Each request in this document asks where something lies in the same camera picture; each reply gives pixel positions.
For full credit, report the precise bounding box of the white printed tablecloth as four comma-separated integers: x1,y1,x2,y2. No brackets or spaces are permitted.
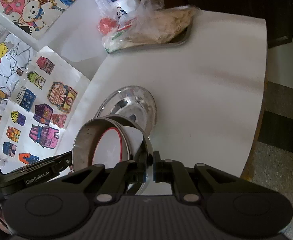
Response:
58,11,267,176

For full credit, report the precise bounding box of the large stainless steel plate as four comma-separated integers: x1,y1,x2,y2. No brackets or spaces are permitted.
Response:
95,86,157,135

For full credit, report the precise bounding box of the deep stainless steel bowl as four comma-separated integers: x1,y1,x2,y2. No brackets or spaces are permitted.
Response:
72,115,153,195

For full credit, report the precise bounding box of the clear plastic bag with food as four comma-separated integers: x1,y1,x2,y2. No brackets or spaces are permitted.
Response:
94,0,199,54

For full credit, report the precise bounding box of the houses drawing paper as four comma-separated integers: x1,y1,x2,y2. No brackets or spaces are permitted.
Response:
0,47,90,174

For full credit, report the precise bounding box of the metal tray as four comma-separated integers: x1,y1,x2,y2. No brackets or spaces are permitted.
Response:
102,7,198,54

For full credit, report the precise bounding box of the person's hand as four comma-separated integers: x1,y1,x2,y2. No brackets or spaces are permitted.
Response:
0,208,10,234

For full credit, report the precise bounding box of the small white red-rimmed bowl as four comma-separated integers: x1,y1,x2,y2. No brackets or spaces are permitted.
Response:
92,126,144,168

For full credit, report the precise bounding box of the girl with teddy drawing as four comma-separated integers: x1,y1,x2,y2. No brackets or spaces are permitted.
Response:
0,0,76,40

